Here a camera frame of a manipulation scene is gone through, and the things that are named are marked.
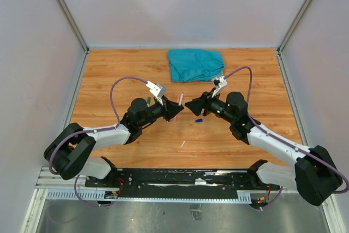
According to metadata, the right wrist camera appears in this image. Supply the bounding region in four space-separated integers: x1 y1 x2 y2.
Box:
212 75 227 98

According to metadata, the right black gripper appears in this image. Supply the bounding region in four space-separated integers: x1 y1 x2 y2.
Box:
185 87 235 124

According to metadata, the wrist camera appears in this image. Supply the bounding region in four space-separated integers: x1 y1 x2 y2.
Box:
146 81 166 105
212 75 227 98

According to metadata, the orange pen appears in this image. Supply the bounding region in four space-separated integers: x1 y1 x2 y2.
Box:
173 95 181 123

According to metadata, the purple cable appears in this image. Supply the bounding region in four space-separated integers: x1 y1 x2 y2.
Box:
224 65 349 209
48 76 149 176

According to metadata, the blue white pen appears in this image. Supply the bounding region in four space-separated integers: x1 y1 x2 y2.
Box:
178 92 184 106

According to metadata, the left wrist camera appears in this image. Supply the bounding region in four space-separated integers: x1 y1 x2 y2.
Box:
146 81 166 105

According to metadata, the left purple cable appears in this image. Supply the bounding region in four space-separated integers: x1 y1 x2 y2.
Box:
48 76 149 176

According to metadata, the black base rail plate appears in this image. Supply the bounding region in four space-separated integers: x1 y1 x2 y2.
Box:
85 168 280 199

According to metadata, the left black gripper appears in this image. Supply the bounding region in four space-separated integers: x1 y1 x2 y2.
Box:
139 96 184 127

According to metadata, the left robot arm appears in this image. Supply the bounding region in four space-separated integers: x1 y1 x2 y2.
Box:
44 97 184 187

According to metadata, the grey slotted cable duct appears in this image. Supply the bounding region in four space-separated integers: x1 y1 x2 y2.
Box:
46 189 251 204

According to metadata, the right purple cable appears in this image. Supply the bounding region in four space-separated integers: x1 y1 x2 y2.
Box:
224 65 349 209

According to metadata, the teal folded cloth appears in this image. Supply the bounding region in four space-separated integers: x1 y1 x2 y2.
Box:
167 49 225 83

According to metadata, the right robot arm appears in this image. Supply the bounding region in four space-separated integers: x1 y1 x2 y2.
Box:
185 92 347 206

